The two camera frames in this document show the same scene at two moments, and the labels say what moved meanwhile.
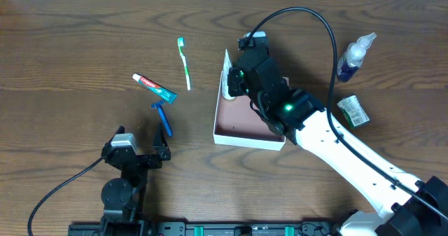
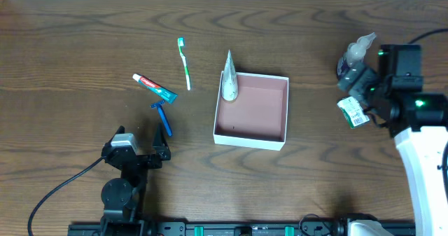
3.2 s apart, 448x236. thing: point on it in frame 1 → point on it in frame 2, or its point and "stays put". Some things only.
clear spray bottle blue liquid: (353, 59) stays put
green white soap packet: (353, 111) stays put
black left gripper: (141, 157) stays put
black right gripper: (236, 80) → (355, 82)
